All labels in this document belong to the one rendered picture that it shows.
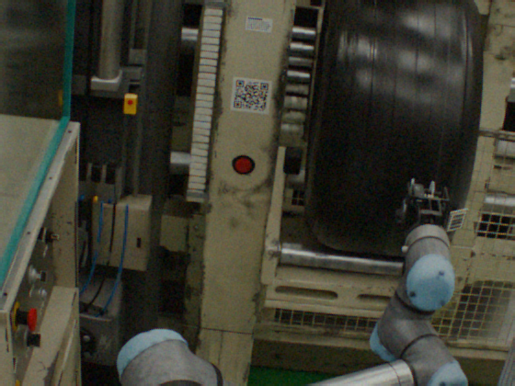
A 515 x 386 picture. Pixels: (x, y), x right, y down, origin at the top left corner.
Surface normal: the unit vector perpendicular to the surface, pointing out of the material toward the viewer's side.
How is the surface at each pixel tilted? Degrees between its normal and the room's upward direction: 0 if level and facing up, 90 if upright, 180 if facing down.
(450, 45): 35
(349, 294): 90
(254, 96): 90
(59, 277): 90
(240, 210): 90
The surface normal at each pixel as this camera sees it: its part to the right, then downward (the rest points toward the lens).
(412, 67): 0.00, -0.18
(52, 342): 0.10, -0.83
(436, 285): -0.07, 0.44
